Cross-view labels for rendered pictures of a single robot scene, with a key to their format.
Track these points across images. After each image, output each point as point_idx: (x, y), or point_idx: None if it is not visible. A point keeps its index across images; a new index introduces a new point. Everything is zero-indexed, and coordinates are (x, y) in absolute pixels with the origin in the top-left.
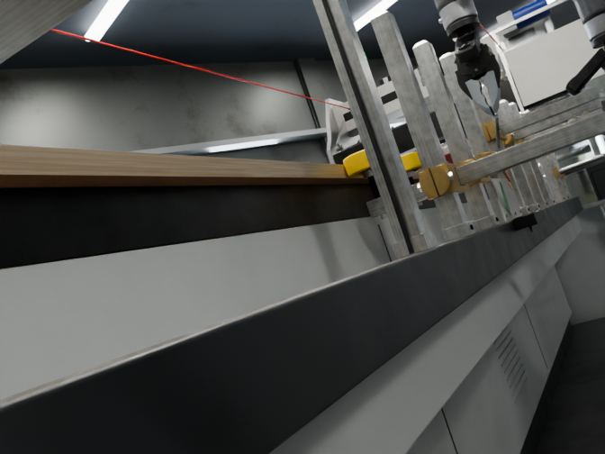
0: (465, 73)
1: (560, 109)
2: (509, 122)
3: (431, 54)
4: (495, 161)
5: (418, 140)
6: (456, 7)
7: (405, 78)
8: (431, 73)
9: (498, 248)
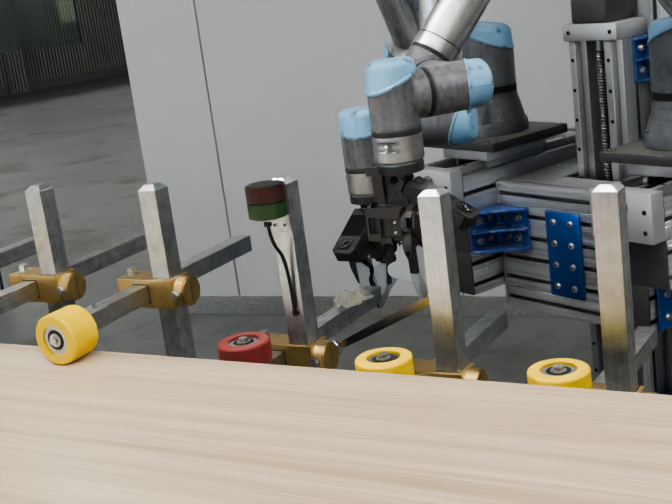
0: (419, 235)
1: (221, 261)
2: None
3: (451, 211)
4: None
5: (630, 356)
6: (422, 141)
7: (628, 277)
8: (450, 238)
9: None
